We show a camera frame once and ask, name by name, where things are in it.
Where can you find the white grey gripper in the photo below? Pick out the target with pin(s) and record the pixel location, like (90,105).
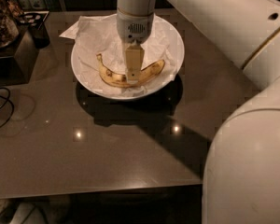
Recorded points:
(134,28)

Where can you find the yellow spotted banana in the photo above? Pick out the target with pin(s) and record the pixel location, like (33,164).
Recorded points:
(120,81)

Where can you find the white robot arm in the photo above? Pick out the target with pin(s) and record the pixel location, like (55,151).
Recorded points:
(240,170)

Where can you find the white bowl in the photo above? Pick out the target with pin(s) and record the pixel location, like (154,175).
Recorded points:
(165,66)

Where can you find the white paper towel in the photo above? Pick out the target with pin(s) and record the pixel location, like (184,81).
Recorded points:
(96,38)

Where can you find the black cup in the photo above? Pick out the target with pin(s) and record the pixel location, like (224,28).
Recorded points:
(36,24)

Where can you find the dark box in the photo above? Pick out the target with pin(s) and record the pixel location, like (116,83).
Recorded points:
(17,60)

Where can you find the glass jar with snacks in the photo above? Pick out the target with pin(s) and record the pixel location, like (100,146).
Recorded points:
(9,31)

